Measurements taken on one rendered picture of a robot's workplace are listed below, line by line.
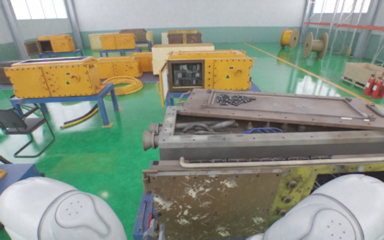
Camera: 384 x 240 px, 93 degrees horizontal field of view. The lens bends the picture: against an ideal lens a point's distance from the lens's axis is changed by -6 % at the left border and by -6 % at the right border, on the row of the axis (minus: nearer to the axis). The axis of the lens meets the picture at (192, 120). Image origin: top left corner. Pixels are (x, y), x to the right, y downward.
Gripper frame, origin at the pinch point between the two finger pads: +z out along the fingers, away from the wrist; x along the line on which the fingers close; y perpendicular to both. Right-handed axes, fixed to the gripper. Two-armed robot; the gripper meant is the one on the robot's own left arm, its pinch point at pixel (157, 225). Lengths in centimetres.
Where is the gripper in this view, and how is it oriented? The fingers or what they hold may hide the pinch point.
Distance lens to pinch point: 114.8
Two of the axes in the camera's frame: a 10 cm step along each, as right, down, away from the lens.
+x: 7.2, 6.1, 3.4
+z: -0.1, -4.7, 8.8
